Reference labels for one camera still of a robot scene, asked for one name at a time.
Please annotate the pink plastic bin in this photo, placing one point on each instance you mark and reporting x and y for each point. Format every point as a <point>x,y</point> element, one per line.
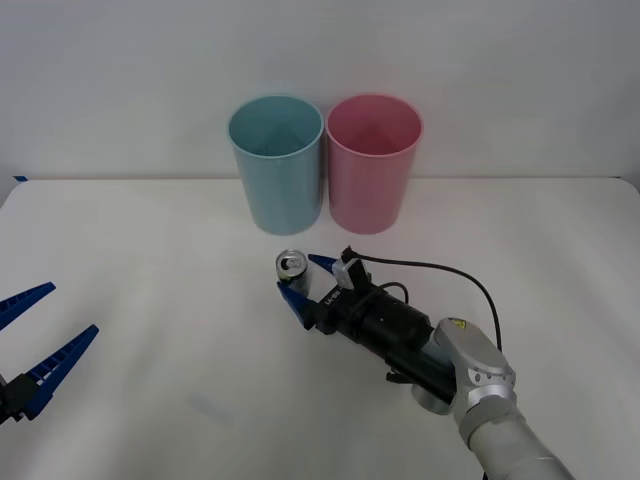
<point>367,192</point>

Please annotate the silver drink can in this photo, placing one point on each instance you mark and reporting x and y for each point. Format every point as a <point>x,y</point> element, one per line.
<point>292,267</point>

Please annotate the pale blue plastic bin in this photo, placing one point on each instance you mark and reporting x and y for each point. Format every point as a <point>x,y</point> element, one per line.
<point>280,190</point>

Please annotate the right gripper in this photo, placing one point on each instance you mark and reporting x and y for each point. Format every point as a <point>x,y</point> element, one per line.
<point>337,312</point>

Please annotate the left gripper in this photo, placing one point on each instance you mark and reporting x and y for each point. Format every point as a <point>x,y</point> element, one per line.
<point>5,400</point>

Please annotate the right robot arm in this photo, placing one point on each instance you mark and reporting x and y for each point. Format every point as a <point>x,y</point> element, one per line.
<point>480,370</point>

